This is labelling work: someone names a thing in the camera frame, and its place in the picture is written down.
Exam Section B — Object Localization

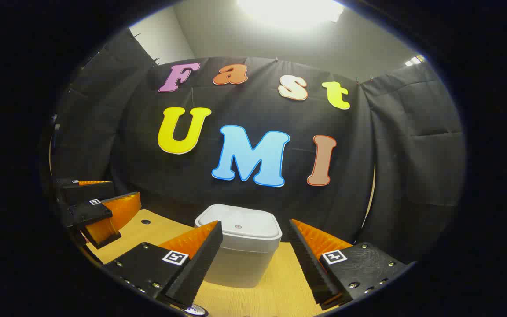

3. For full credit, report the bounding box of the black backdrop cloth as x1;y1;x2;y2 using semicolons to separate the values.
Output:
51;27;466;265

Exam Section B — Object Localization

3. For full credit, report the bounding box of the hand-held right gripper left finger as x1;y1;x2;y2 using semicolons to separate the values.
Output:
104;220;224;310

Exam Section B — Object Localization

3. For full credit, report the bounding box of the white desktop garbage bin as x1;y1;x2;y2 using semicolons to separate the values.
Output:
194;204;283;289

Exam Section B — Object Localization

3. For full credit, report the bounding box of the large ceiling light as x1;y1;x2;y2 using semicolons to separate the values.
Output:
236;0;346;28

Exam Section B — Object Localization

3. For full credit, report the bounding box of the wooden desktop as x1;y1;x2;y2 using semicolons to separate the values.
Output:
86;209;342;317

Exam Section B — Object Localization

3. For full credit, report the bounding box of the blue pop can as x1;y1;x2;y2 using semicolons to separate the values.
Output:
183;304;209;317

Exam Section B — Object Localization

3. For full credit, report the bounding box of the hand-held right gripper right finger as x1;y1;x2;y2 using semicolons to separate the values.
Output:
288;219;412;310

